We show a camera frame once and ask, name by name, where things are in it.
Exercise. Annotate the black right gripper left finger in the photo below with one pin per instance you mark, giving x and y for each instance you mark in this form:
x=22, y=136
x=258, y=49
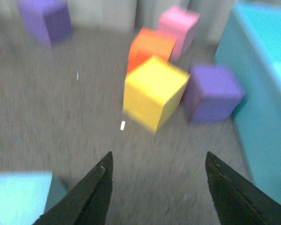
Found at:
x=88, y=202

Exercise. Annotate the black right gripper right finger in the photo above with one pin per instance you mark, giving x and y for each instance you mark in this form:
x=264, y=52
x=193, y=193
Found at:
x=236, y=200

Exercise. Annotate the light blue foam block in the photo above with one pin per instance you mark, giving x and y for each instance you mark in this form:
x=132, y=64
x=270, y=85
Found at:
x=26, y=195

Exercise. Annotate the right purple foam block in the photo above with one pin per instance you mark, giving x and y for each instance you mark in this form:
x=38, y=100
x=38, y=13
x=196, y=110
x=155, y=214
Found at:
x=212, y=93

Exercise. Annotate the purple foam block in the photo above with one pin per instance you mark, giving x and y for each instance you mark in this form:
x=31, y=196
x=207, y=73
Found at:
x=46, y=21
x=212, y=93

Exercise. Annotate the yellow foam block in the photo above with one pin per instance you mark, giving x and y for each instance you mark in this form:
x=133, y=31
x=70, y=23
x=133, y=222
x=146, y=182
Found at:
x=153, y=91

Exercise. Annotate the blue plastic bin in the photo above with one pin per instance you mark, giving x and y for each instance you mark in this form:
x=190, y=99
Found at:
x=251, y=46

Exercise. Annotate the right orange foam block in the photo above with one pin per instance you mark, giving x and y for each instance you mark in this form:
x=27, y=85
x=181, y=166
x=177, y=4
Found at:
x=150, y=43

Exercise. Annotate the back purple foam block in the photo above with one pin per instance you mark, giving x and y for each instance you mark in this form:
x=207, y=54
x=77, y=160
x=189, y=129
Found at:
x=46, y=21

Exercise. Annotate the white curtain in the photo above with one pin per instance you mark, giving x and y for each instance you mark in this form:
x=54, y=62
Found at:
x=126, y=15

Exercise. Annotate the pink foam block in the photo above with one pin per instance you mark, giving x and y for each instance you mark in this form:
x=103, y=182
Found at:
x=182, y=23

